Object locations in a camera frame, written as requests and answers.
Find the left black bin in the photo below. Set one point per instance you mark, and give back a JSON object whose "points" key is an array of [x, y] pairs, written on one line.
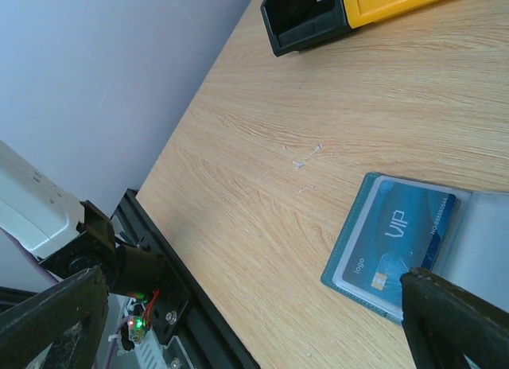
{"points": [[296, 25]]}

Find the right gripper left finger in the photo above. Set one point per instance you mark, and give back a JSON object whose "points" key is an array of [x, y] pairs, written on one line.
{"points": [[67, 320]]}

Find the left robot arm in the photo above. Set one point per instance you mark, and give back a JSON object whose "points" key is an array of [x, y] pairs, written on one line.
{"points": [[64, 235]]}

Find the blue slotted cable duct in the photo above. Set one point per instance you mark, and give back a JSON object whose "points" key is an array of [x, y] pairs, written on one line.
{"points": [[151, 354]]}

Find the circuit board with LEDs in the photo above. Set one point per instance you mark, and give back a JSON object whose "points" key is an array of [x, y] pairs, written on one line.
{"points": [[135, 322]]}

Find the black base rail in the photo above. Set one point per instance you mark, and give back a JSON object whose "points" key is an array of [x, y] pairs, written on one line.
{"points": [[181, 308]]}

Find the teal card holder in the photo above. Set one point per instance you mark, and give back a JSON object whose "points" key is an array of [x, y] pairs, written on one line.
{"points": [[473, 254]]}

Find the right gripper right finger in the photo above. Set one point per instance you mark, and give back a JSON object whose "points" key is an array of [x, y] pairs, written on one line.
{"points": [[448, 327]]}

